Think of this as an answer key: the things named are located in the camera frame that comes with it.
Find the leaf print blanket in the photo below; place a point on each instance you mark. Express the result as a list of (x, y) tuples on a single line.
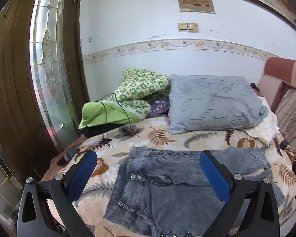
[(162, 135)]

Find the framed wall plaque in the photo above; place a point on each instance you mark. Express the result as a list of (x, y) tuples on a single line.
[(196, 1)]

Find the grey quilted pillow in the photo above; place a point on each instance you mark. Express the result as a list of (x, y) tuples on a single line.
[(212, 103)]

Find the small black clip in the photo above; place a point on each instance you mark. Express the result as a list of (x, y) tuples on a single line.
[(254, 87)]

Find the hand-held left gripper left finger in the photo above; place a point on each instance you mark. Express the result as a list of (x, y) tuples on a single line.
[(85, 167)]

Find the grey denim pants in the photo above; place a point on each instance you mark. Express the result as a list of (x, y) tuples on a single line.
[(162, 190)]

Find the wooden door with glass pane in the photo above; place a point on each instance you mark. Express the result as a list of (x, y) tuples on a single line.
[(14, 79)]

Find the pink sofa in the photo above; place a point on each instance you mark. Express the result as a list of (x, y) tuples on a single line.
[(273, 79)]

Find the green patterned quilt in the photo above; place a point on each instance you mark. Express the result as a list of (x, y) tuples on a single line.
[(138, 84)]

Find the white floral cloth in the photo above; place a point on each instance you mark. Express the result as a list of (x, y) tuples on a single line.
[(264, 128)]

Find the black charger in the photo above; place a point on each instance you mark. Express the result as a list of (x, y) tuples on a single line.
[(284, 145)]

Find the black phone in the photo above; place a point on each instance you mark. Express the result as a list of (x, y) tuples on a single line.
[(67, 156)]

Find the beige light switch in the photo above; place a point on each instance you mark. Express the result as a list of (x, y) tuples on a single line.
[(183, 27), (193, 27)]

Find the purple cloth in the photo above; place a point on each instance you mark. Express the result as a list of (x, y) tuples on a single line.
[(160, 107)]

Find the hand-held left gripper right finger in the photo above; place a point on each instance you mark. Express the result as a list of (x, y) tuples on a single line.
[(213, 175)]

